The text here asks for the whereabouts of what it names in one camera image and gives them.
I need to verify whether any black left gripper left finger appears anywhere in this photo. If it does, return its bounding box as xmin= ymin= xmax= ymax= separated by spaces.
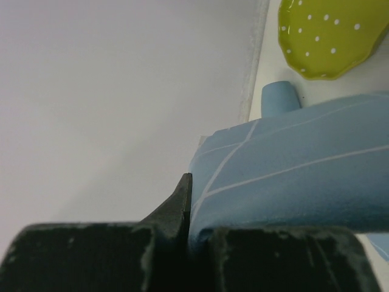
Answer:
xmin=1 ymin=173 xmax=192 ymax=291

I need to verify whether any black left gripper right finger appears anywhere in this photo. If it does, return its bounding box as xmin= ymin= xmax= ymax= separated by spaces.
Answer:
xmin=208 ymin=227 xmax=381 ymax=291

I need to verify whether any blue checked cloth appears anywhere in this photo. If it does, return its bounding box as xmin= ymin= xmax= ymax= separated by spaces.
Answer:
xmin=188 ymin=92 xmax=388 ymax=256

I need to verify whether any blue cup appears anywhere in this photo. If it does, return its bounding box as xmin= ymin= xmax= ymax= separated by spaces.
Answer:
xmin=261 ymin=81 xmax=301 ymax=118

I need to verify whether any green dotted plate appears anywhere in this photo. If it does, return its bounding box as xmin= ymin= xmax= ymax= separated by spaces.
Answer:
xmin=278 ymin=0 xmax=388 ymax=80

